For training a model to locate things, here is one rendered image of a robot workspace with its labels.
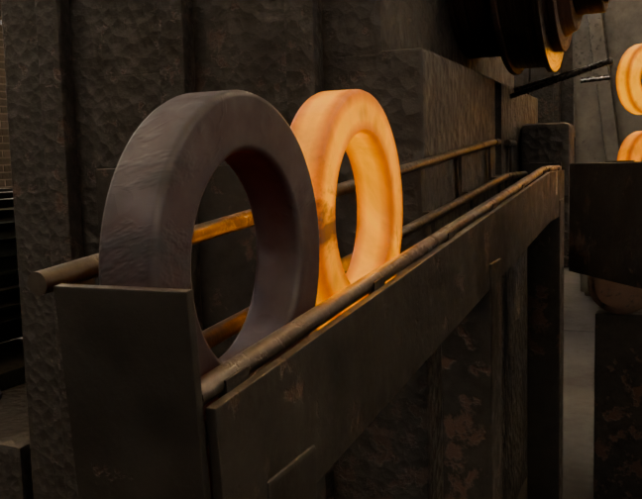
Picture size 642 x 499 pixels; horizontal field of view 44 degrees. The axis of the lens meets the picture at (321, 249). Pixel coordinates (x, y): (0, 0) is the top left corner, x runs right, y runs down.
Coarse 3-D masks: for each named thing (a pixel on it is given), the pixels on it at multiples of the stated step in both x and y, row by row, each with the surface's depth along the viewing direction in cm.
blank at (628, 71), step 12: (636, 48) 174; (624, 60) 174; (636, 60) 174; (624, 72) 173; (636, 72) 174; (624, 84) 174; (636, 84) 174; (624, 96) 175; (636, 96) 175; (636, 108) 176
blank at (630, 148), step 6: (636, 132) 178; (630, 138) 177; (636, 138) 176; (624, 144) 177; (630, 144) 175; (636, 144) 175; (624, 150) 176; (630, 150) 175; (636, 150) 176; (618, 156) 177; (624, 156) 175; (630, 156) 175; (636, 156) 176
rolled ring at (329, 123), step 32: (320, 96) 58; (352, 96) 58; (320, 128) 54; (352, 128) 58; (384, 128) 65; (320, 160) 53; (352, 160) 66; (384, 160) 65; (320, 192) 53; (384, 192) 67; (320, 224) 53; (384, 224) 67; (320, 256) 53; (352, 256) 67; (384, 256) 66; (320, 288) 54
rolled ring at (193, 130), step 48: (192, 96) 41; (240, 96) 42; (144, 144) 38; (192, 144) 38; (240, 144) 43; (288, 144) 48; (144, 192) 37; (192, 192) 38; (288, 192) 48; (144, 240) 36; (288, 240) 50; (288, 288) 50; (240, 336) 49
